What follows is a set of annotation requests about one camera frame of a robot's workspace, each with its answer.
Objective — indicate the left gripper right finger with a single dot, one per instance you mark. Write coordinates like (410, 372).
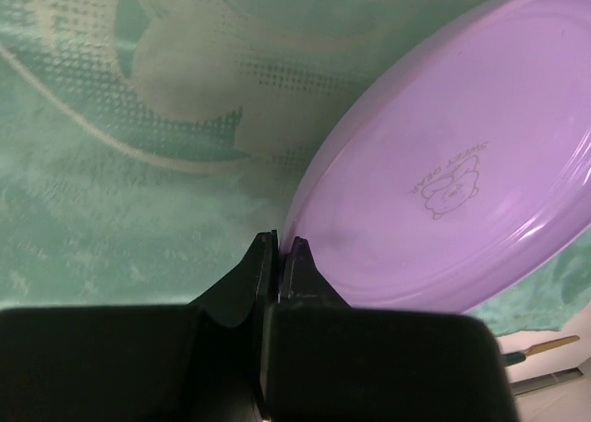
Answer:
(302, 282)

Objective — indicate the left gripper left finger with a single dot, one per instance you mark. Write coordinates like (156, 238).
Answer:
(230, 300)

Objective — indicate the teal satin placemat cloth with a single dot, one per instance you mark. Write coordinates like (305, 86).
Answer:
(144, 143)

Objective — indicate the purple plate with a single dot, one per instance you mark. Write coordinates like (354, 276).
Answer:
(462, 169)

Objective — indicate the gold knife green handle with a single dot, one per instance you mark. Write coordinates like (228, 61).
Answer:
(517, 357)

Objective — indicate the aluminium frame rail front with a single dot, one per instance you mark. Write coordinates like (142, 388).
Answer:
(545, 381)

